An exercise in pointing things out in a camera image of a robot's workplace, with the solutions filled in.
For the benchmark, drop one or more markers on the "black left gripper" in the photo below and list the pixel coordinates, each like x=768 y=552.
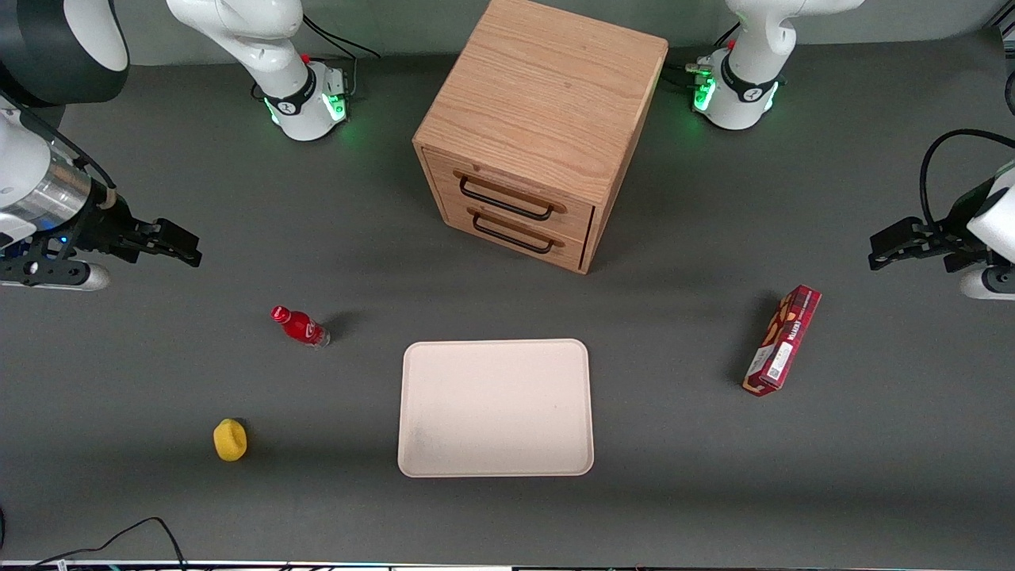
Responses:
x=949 y=235

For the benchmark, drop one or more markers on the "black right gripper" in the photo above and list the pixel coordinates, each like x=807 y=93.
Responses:
x=109 y=223

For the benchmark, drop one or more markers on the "wooden drawer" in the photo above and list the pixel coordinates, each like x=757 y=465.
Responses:
x=575 y=212
x=572 y=250

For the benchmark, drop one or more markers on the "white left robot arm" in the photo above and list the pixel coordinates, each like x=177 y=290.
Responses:
x=749 y=71

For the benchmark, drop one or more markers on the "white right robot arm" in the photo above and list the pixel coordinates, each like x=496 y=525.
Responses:
x=262 y=47

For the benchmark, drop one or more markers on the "wooden drawer cabinet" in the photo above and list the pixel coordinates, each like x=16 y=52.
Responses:
x=547 y=87

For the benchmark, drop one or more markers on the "red plastic bottle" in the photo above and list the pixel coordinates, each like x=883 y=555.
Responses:
x=301 y=327

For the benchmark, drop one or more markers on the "red snack box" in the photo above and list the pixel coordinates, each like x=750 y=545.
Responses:
x=783 y=342

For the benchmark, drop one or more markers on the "yellow lemon toy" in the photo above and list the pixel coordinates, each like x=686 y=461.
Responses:
x=230 y=441

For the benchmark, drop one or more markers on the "beige rectangular tray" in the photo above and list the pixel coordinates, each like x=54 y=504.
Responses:
x=496 y=408

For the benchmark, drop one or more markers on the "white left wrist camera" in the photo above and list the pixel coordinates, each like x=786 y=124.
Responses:
x=983 y=285

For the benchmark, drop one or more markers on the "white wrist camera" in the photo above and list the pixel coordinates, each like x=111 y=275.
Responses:
x=89 y=277
x=983 y=285

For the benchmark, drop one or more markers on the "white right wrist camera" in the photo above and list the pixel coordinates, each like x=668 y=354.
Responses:
x=89 y=277

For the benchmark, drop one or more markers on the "black right camera mount plate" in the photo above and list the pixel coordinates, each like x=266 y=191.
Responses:
x=40 y=268

